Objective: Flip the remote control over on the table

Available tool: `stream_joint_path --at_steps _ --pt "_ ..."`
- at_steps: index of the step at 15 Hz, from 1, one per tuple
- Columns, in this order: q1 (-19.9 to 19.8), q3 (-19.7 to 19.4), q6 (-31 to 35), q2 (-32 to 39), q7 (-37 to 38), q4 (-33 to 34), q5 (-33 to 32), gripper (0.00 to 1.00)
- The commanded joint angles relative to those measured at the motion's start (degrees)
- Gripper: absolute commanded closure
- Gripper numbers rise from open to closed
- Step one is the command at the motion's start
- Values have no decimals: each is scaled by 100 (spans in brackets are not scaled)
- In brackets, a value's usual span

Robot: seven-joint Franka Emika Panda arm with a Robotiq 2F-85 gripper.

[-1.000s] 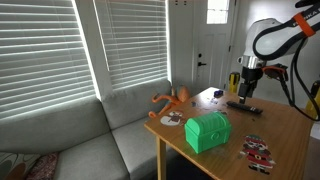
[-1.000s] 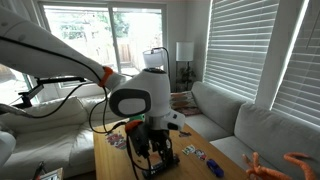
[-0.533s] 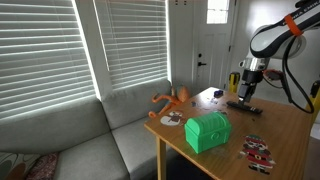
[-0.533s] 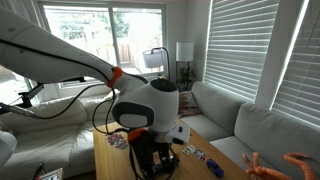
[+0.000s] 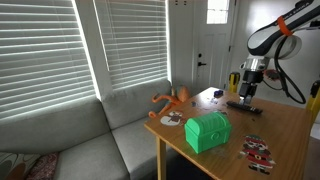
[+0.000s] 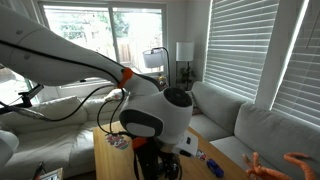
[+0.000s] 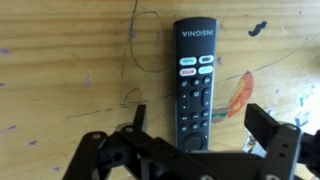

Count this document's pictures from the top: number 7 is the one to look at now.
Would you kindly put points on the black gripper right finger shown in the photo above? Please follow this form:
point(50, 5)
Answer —
point(263, 125)

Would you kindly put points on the black remote control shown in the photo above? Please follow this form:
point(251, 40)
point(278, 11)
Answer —
point(195, 83)

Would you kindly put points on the wooden table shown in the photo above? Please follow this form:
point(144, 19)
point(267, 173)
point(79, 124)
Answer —
point(66, 66)

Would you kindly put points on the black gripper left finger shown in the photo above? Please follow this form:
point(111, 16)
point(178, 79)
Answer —
point(141, 116)

